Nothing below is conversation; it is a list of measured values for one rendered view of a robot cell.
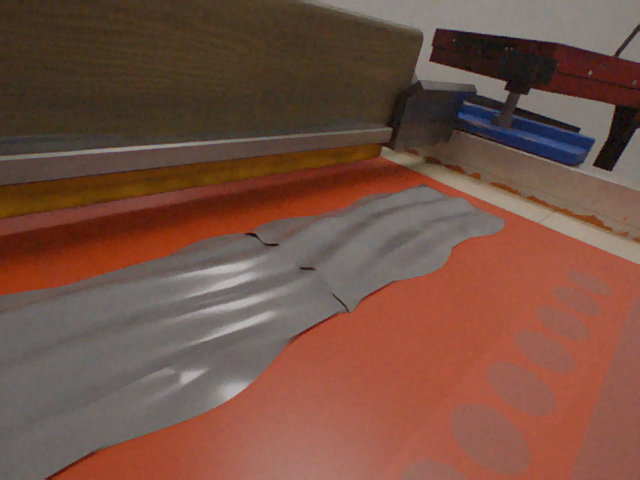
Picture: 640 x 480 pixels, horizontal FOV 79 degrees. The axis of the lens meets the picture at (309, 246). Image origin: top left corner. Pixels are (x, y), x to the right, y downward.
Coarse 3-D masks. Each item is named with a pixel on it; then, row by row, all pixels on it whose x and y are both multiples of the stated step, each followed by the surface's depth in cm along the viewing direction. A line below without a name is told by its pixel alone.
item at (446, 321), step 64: (192, 192) 22; (256, 192) 24; (320, 192) 26; (384, 192) 28; (448, 192) 31; (512, 256) 22; (576, 256) 24; (384, 320) 15; (448, 320) 16; (512, 320) 17; (448, 384) 13
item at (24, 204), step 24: (240, 168) 23; (264, 168) 24; (288, 168) 26; (312, 168) 28; (48, 192) 16; (72, 192) 17; (96, 192) 17; (120, 192) 18; (144, 192) 19; (0, 216) 15
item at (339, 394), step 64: (0, 256) 14; (64, 256) 15; (128, 256) 16; (256, 384) 12; (320, 384) 12; (384, 384) 12; (128, 448) 9; (192, 448) 10; (256, 448) 10; (320, 448) 10; (384, 448) 10
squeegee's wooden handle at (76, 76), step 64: (0, 0) 12; (64, 0) 13; (128, 0) 14; (192, 0) 16; (256, 0) 17; (0, 64) 12; (64, 64) 14; (128, 64) 15; (192, 64) 17; (256, 64) 19; (320, 64) 22; (384, 64) 26; (0, 128) 13; (64, 128) 14; (128, 128) 16; (192, 128) 18; (256, 128) 21
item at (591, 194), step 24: (456, 144) 36; (480, 144) 34; (504, 144) 34; (456, 168) 36; (480, 168) 35; (504, 168) 34; (528, 168) 32; (552, 168) 31; (576, 168) 30; (528, 192) 33; (552, 192) 32; (576, 192) 30; (600, 192) 29; (624, 192) 28; (576, 216) 31; (600, 216) 30; (624, 216) 29
